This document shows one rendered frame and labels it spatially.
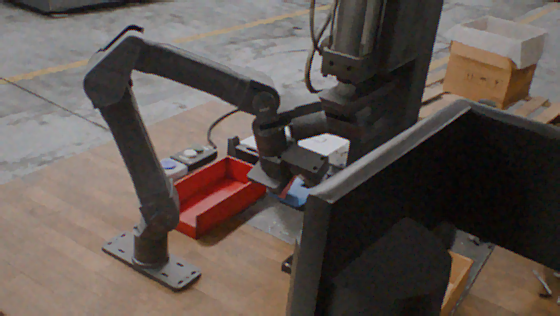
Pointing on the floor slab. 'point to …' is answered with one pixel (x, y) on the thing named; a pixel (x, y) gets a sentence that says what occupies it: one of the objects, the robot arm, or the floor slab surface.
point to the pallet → (502, 109)
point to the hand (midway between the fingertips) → (281, 193)
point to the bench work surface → (178, 244)
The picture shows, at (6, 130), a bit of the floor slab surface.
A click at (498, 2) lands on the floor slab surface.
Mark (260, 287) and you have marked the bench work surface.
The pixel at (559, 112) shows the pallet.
